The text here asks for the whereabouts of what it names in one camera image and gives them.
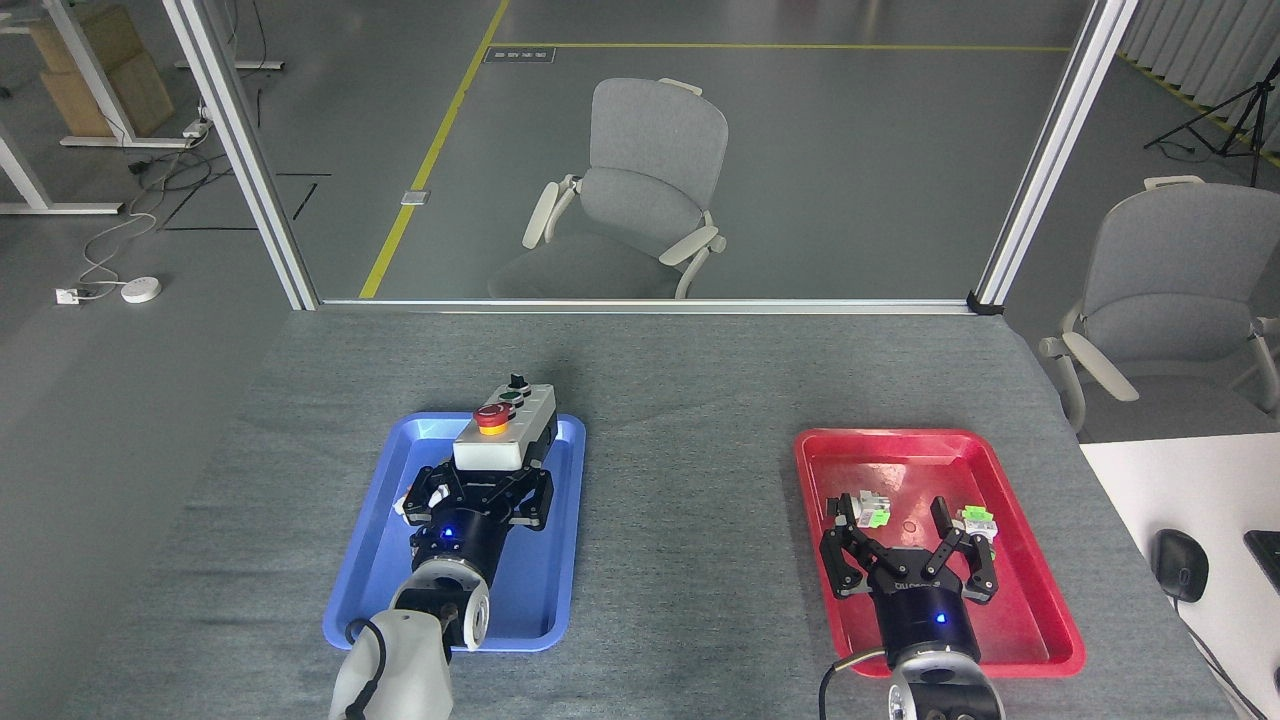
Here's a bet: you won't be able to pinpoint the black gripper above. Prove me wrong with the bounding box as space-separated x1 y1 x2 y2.
402 460 556 587
820 496 999 667

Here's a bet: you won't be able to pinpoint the white control box with buttons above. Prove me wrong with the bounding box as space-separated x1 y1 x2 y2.
452 375 559 473

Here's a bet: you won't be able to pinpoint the brown cardboard box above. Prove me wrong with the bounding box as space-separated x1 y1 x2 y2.
40 50 176 139
28 5 146 73

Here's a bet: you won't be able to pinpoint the blue plastic tray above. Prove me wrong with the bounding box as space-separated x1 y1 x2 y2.
322 412 587 653

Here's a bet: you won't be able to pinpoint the red plastic tray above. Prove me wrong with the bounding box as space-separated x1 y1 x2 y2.
794 428 1087 679

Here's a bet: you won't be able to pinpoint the black computer mouse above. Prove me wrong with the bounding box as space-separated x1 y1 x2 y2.
1149 529 1210 604

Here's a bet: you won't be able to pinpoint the white side table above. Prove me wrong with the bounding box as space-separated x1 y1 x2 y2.
1078 432 1280 720

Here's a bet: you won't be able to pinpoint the black keyboard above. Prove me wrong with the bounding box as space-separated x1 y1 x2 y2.
1243 530 1280 591

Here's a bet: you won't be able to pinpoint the grey office chair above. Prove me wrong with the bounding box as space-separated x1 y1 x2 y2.
1038 176 1280 433
488 78 729 301

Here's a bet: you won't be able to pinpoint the black tripod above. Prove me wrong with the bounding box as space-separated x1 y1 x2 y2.
1144 55 1280 189

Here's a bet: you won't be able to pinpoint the white pleated curtain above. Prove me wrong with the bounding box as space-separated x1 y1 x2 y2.
1115 0 1280 166

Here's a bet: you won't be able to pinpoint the black selector switch green block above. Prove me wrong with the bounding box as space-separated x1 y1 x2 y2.
828 489 892 529

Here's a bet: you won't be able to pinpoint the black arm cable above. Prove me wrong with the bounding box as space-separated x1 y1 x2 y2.
819 648 891 720

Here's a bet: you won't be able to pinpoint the silver aluminium rail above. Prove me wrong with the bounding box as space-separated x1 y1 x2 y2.
318 297 976 316

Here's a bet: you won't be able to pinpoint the silver aluminium post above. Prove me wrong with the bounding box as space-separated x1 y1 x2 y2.
162 0 321 311
968 0 1141 316

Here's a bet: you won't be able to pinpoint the white floor cable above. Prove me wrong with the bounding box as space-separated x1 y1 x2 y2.
78 208 161 297

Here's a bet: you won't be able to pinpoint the black floor cables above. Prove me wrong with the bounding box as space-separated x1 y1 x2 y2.
126 148 217 217

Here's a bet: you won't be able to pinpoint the white desk leg frame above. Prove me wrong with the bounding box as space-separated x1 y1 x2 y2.
0 120 123 216
0 0 206 149

